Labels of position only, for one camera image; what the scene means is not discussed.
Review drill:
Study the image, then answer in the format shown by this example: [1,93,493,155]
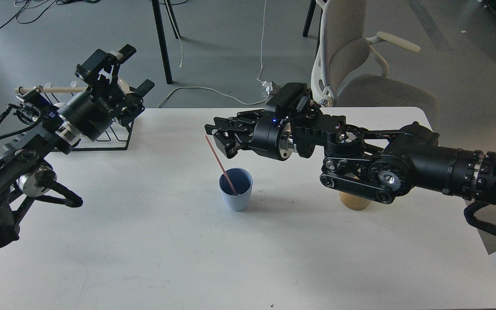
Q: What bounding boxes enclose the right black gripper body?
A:
[248,116,292,161]

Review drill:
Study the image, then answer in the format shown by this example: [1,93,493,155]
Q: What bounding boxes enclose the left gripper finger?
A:
[75,44,136,90]
[115,79,155,125]

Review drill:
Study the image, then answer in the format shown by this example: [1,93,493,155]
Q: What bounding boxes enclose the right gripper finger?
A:
[205,122,255,156]
[213,110,270,132]

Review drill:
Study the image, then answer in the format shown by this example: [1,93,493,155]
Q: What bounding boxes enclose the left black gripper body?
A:
[58,87,125,141]

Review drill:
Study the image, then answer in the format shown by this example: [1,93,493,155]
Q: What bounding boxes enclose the pink chopstick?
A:
[204,135,238,196]

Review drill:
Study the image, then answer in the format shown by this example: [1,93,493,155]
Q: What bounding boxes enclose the blue plastic cup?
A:
[218,167,253,212]

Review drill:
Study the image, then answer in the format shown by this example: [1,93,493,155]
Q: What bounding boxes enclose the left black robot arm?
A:
[0,44,154,248]

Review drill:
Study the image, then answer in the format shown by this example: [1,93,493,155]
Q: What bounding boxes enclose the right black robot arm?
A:
[205,96,496,236]

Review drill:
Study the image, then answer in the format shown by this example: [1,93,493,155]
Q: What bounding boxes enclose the white mug rear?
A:
[118,78,139,98]

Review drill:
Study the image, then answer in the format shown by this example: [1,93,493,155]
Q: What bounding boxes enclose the black table leg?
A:
[150,0,181,84]

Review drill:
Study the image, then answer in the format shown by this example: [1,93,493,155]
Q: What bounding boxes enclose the grey office chair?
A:
[310,0,437,122]

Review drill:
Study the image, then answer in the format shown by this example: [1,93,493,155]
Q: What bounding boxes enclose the bamboo cylinder holder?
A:
[339,192,372,211]

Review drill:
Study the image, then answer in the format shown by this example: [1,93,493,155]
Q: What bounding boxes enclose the black wire mug rack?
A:
[15,85,145,151]

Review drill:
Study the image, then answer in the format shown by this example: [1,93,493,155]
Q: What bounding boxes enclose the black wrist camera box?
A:
[263,82,308,119]

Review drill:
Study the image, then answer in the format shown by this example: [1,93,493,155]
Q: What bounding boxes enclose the white power cable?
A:
[158,0,270,108]

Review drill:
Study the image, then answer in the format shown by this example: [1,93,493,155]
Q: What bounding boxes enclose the black floor cables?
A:
[0,0,102,52]

